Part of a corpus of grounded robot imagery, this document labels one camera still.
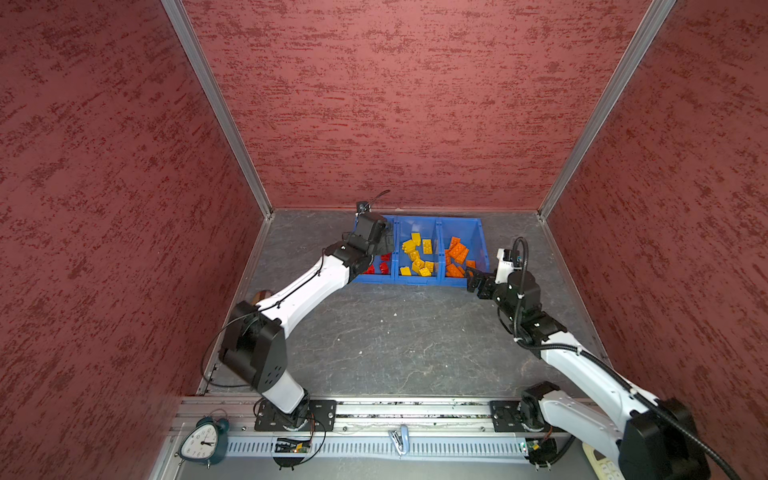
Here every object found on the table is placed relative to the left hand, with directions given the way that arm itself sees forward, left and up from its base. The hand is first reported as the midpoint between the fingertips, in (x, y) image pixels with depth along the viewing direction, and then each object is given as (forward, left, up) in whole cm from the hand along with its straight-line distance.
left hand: (373, 240), depth 86 cm
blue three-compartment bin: (+13, -22, -9) cm, 27 cm away
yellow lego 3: (0, -10, -17) cm, 20 cm away
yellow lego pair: (+3, -15, -16) cm, 22 cm away
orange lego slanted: (+1, -27, -18) cm, 32 cm away
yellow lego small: (+9, -14, -19) cm, 25 cm away
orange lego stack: (+5, -34, -18) cm, 39 cm away
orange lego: (+13, -29, -17) cm, 36 cm away
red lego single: (+2, -3, -17) cm, 18 cm away
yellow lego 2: (+12, -19, -17) cm, 28 cm away
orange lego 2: (+9, -30, -18) cm, 36 cm away
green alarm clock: (-48, +36, -16) cm, 63 cm away
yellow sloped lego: (+4, -19, -18) cm, 27 cm away
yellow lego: (+14, -15, -16) cm, 26 cm away
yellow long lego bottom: (+11, -12, -17) cm, 24 cm away
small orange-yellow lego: (-1, -17, -16) cm, 23 cm away
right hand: (-9, -30, -4) cm, 32 cm away
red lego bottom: (+1, +2, -18) cm, 18 cm away
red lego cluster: (+4, -4, -15) cm, 16 cm away
